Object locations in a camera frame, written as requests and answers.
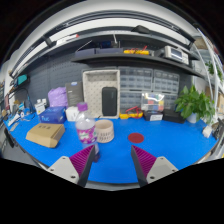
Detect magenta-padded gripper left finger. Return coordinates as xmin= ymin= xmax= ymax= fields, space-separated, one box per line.
xmin=46 ymin=144 xmax=96 ymax=188

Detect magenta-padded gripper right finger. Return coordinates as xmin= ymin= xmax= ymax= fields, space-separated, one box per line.
xmin=130 ymin=144 xmax=179 ymax=188

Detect clear purple-capped drink bottle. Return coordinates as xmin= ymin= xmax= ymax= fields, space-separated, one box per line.
xmin=75 ymin=102 xmax=100 ymax=163

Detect flat round red coaster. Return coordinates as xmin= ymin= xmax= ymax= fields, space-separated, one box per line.
xmin=127 ymin=132 xmax=145 ymax=144

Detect brown cardboard box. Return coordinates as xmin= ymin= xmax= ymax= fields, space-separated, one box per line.
xmin=25 ymin=122 xmax=66 ymax=149

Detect black box white label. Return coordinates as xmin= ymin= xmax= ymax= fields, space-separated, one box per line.
xmin=143 ymin=109 xmax=164 ymax=122

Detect white carton box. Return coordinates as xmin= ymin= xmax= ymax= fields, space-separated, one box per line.
xmin=65 ymin=105 xmax=80 ymax=122

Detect yellow red hand tool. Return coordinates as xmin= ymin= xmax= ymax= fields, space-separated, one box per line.
xmin=119 ymin=106 xmax=144 ymax=120

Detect black zip case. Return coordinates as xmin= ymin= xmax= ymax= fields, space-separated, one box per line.
xmin=162 ymin=109 xmax=186 ymax=125

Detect blue carton box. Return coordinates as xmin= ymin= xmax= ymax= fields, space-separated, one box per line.
xmin=38 ymin=106 xmax=67 ymax=125

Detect clear organizer box colourful parts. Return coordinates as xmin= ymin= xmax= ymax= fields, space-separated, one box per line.
xmin=140 ymin=92 xmax=166 ymax=113

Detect small white adapter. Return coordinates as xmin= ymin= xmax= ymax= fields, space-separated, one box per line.
xmin=201 ymin=125 xmax=213 ymax=139

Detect small white card box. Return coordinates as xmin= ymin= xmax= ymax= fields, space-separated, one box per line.
xmin=34 ymin=99 xmax=48 ymax=115

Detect purple plastic bag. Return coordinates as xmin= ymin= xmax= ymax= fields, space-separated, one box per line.
xmin=47 ymin=86 xmax=69 ymax=109

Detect dark grey flat box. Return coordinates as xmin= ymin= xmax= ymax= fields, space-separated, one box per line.
xmin=65 ymin=80 xmax=85 ymax=108

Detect black rectangular speaker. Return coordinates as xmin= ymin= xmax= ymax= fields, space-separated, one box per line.
xmin=101 ymin=86 xmax=118 ymax=117

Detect green potted plant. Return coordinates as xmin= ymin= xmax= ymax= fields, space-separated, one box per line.
xmin=173 ymin=84 xmax=216 ymax=125

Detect white pegboard tray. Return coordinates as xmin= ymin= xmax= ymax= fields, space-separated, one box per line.
xmin=81 ymin=69 xmax=121 ymax=120

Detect narrow grey drawer cabinet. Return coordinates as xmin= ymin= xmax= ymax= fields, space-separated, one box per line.
xmin=152 ymin=69 xmax=181 ymax=113

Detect wide grey drawer cabinet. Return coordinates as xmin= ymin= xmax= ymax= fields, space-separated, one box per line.
xmin=118 ymin=66 xmax=154 ymax=114

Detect teal device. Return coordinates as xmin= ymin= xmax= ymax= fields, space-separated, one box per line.
xmin=16 ymin=74 xmax=29 ymax=86

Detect dark workbench shelf unit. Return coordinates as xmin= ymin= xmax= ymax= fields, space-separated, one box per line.
xmin=9 ymin=23 xmax=206 ymax=81

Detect white metal rack unit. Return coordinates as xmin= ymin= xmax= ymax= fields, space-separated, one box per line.
xmin=193 ymin=28 xmax=224 ymax=111

